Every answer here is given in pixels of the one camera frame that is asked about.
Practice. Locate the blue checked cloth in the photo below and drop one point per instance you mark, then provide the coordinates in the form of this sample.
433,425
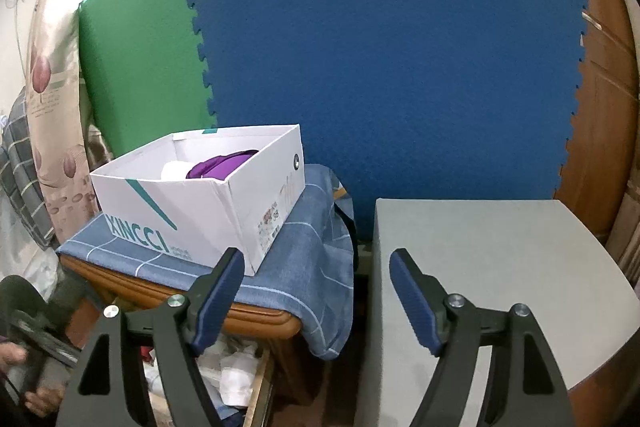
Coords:
310,252

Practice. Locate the wooden nightstand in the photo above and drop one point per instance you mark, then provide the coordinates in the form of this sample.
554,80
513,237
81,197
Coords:
250,312

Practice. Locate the beige floral curtain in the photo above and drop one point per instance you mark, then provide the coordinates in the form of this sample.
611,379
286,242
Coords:
55,107

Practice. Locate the blue foam mat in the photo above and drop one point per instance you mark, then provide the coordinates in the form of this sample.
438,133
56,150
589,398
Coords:
390,57

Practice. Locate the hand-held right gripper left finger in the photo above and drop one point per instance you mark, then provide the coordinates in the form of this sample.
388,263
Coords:
220,302

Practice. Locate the grey plaid blanket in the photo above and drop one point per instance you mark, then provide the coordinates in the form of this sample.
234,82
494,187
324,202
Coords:
20,167

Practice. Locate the person's left hand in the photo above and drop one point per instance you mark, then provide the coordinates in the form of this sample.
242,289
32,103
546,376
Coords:
46,403

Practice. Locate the white cardboard box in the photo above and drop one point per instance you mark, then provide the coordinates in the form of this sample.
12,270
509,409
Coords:
200,212

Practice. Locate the purple underwear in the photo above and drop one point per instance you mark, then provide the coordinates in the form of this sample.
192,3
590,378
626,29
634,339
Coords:
220,166

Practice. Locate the green foam mat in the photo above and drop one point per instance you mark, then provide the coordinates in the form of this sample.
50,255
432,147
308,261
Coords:
145,57

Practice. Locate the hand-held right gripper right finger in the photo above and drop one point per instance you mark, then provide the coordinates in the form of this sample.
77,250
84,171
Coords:
415,302

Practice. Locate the wooden wardrobe door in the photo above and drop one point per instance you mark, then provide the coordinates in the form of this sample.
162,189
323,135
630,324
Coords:
600,107

